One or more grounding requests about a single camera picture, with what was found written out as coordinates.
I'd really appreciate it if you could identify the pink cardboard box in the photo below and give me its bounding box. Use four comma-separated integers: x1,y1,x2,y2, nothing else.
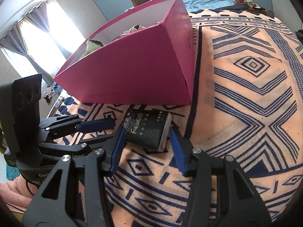
54,0,195,106

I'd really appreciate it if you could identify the grey curtain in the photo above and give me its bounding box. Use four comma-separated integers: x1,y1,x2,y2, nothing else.
23,1,71,59
1,23,54,86

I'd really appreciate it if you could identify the orange navy patterned blanket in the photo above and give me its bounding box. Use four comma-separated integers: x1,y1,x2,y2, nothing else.
63,10,302,222

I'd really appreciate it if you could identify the grey curtain left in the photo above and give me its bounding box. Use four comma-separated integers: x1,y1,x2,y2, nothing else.
1,23,54,86

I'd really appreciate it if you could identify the grey curtain right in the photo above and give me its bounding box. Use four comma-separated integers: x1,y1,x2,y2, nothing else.
23,1,71,59

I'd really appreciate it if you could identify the light blue duvet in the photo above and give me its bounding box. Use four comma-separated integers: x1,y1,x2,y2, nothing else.
183,0,237,12

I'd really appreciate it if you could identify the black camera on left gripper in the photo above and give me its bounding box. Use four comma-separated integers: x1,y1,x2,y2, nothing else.
1,74,42,154

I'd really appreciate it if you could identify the dark garment on bed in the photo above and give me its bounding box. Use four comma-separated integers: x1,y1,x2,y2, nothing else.
218,3,249,11

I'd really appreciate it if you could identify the phone on blanket edge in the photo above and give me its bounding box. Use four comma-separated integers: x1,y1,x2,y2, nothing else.
47,96,64,118

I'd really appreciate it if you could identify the pink sleeved left forearm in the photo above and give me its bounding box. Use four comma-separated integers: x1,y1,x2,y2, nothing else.
0,175,37,214

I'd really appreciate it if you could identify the green dinosaur plush toy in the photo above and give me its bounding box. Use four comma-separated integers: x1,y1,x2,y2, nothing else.
80,39,104,59

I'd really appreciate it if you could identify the wooden nightstand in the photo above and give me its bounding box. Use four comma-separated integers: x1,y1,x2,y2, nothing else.
248,7,267,15

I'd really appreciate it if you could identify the black Face tissue pack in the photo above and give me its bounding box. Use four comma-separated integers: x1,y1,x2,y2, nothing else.
123,109,172,153

